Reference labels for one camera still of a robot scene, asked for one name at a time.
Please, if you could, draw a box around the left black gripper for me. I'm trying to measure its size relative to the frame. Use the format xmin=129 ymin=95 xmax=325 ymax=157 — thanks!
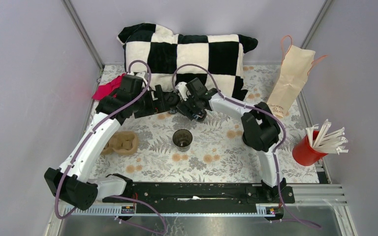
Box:
xmin=132 ymin=84 xmax=170 ymax=118

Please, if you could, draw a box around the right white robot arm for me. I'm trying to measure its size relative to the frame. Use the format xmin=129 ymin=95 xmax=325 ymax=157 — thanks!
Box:
xmin=174 ymin=78 xmax=286 ymax=203

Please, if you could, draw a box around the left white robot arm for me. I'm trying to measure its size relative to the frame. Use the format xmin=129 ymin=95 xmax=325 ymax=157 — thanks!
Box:
xmin=44 ymin=72 xmax=169 ymax=211

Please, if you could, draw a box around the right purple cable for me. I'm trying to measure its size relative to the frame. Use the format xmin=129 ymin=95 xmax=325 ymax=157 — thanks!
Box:
xmin=171 ymin=63 xmax=323 ymax=230

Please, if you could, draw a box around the pink cloth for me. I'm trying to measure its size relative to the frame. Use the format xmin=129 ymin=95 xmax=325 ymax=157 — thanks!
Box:
xmin=92 ymin=73 xmax=125 ymax=101

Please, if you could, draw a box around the white wrapped straws bundle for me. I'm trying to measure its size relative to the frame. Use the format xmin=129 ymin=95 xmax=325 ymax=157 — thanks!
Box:
xmin=305 ymin=119 xmax=349 ymax=154

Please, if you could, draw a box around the red cup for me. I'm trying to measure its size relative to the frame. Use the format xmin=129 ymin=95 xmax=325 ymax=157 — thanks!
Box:
xmin=292 ymin=135 xmax=327 ymax=166

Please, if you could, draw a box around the brown paper bag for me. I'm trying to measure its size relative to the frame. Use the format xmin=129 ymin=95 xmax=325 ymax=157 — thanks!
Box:
xmin=267 ymin=35 xmax=327 ymax=118

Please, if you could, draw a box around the brown cardboard cup carrier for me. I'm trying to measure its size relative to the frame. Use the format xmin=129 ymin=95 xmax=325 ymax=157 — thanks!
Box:
xmin=101 ymin=131 xmax=139 ymax=156

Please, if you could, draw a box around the black printed coffee cup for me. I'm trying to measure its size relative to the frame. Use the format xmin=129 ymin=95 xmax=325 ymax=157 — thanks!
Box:
xmin=164 ymin=92 xmax=181 ymax=114

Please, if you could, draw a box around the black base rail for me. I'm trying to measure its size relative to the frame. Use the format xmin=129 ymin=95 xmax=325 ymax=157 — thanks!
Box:
xmin=102 ymin=173 xmax=296 ymax=216

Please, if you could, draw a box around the black white checkered pillow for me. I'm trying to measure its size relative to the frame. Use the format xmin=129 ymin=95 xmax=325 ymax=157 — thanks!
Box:
xmin=117 ymin=23 xmax=258 ymax=100

